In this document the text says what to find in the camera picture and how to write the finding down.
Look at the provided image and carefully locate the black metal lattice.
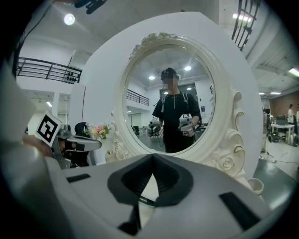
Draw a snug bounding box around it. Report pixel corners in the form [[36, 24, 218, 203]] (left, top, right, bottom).
[[231, 0, 262, 52]]

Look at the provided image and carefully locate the white dressing table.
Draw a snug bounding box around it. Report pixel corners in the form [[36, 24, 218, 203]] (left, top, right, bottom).
[[69, 11, 264, 181]]

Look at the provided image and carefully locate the white ceramic cup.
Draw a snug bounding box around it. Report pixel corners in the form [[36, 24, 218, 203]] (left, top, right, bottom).
[[247, 177, 264, 195]]

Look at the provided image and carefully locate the round ceiling lamp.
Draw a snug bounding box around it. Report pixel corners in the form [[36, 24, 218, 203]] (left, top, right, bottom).
[[64, 13, 76, 26]]

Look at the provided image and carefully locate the white background table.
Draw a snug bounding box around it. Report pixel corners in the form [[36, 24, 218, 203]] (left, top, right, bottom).
[[271, 123, 296, 143]]

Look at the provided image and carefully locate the oval mirror ornate white frame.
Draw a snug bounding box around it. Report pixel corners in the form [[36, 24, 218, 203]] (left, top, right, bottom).
[[109, 32, 246, 181]]

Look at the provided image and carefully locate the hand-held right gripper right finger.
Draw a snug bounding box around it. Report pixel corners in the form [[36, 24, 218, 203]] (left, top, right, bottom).
[[139, 153, 278, 239]]

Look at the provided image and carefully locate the black balcony railing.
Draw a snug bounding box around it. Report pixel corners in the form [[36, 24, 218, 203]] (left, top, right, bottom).
[[15, 57, 83, 84]]

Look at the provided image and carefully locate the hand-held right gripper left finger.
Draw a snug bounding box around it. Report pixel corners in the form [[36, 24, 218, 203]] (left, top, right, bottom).
[[61, 153, 155, 239]]

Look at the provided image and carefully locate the pink flower bouquet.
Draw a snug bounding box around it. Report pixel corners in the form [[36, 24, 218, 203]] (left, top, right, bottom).
[[83, 123, 113, 140]]

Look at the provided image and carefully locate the person's left forearm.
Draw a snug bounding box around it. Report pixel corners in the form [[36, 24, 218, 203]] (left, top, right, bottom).
[[21, 134, 53, 159]]

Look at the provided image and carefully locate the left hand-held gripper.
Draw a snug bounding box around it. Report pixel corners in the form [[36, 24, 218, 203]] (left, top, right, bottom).
[[36, 112, 102, 170]]

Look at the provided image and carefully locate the black bag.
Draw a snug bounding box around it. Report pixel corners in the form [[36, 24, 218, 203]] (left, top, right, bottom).
[[74, 121, 89, 137]]

